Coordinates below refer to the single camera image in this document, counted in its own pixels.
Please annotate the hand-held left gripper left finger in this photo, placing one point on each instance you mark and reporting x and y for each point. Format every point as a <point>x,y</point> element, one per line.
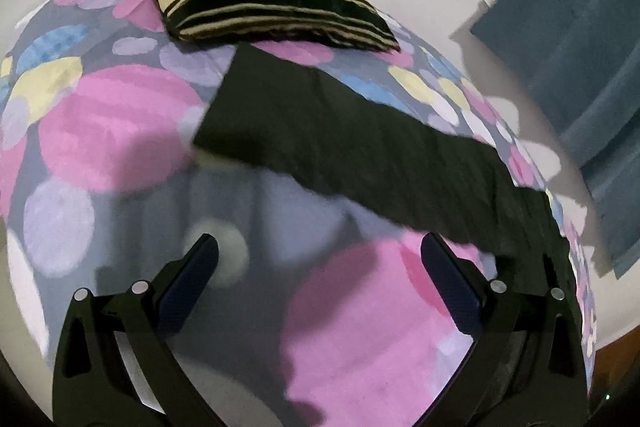
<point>187,287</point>

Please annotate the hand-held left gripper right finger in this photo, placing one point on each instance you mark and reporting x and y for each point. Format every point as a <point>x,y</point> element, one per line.
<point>452,287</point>

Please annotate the black garment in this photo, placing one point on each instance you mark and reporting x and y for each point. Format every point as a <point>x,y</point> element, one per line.
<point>325,137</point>

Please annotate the bed sheet with coloured circles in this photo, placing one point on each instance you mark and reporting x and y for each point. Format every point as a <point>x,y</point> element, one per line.
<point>120,122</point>

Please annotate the blue curtain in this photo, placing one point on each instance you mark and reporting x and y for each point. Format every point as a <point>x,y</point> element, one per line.
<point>580,52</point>

